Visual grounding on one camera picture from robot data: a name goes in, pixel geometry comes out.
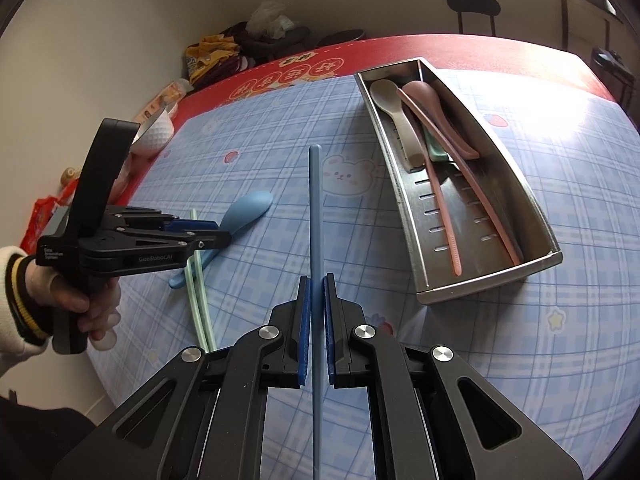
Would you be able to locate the blue plaid tablecloth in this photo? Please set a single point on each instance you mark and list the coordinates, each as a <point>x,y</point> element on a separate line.
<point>500,360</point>

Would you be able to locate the red snack packet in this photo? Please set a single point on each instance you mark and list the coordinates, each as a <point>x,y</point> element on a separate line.
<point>45,217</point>

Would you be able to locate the green chopstick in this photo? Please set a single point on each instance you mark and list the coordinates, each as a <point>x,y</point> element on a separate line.
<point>206,305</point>
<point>195,305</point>

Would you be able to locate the person's left forearm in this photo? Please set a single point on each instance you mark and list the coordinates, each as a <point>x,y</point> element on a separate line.
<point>15,310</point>

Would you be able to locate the white bowl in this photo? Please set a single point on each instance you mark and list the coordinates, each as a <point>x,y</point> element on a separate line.
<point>155,132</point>

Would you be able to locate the small bottle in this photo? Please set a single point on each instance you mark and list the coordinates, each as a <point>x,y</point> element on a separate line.
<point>70,177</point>

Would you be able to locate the metal utensil tray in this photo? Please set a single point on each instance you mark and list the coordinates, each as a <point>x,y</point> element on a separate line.
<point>480,255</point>

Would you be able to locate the person's left hand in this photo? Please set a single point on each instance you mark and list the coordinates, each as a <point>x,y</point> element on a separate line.
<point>100,305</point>

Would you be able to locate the blue spoon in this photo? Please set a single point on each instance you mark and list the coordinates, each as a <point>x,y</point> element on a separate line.
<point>250,205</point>

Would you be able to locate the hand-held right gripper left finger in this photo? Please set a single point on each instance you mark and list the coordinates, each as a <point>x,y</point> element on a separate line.
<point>305,335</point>

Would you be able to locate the red printed tablecloth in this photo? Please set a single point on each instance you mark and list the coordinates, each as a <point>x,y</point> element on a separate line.
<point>500,50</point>

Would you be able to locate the pink white snack packet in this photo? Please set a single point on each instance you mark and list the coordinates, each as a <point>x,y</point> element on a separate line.
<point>167,97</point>

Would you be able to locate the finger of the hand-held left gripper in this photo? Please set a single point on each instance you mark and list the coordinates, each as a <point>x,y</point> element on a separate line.
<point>192,226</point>
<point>205,242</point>

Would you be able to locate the dark round stool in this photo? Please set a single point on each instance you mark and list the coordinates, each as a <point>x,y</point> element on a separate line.
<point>342,39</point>

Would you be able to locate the black round stool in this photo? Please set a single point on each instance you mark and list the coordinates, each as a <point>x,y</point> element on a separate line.
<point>472,2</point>

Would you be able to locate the yellow snack bags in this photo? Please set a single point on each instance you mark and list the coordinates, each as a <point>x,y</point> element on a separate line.
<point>210,57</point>

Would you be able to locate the clear plastic bag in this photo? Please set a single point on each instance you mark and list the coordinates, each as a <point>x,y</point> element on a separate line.
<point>270,17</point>

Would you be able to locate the blue chopstick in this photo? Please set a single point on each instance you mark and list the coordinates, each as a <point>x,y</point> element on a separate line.
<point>314,210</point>

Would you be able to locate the black stand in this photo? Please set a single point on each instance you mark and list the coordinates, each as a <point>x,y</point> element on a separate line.
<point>612,72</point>

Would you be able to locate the dark cloth bag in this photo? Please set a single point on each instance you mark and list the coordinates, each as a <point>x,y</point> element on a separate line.
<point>270,50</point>

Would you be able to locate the red-brown spoon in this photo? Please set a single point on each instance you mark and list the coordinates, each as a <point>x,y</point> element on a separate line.
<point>425,95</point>

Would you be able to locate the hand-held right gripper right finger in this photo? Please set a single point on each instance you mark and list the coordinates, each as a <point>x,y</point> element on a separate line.
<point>330,335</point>

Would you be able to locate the light green spoon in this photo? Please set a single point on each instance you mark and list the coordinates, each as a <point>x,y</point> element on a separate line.
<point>436,152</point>

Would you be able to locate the beige spoon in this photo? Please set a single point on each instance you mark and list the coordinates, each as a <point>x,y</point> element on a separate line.
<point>387,95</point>

